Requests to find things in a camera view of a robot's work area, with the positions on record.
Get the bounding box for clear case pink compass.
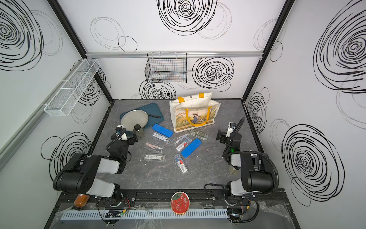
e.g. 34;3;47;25
144;142;165;153

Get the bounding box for blue compass case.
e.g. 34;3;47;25
181;138;202;158
152;124;173;137

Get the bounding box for canvas tote bag yellow handles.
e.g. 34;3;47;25
169;92;221;133

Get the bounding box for clear compass case red label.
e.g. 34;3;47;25
174;154;188;174

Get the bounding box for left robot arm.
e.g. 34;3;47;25
53;125;138;203

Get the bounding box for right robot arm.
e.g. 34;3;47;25
216;130;279;197

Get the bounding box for grey round plate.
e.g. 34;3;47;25
121;110;149;132

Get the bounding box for small jar black lid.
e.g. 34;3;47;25
133;124;144;138

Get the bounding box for teal tray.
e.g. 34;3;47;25
120;103;164;135

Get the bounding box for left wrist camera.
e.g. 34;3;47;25
115;125;128;141

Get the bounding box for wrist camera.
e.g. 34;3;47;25
115;125;128;141
226;122;237;138

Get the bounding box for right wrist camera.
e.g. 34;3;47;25
226;122;237;138

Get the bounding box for black corrugated cable hose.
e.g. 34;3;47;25
222;117;280;195

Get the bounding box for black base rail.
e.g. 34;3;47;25
59;188;287;208

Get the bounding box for white wire shelf basket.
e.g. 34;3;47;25
44;59;100;117

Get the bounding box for black wire basket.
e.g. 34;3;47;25
144;57;188;84

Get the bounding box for white slotted cable duct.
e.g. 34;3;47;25
61;209;229;220

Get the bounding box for aluminium wall rail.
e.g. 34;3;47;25
86;51;263;59

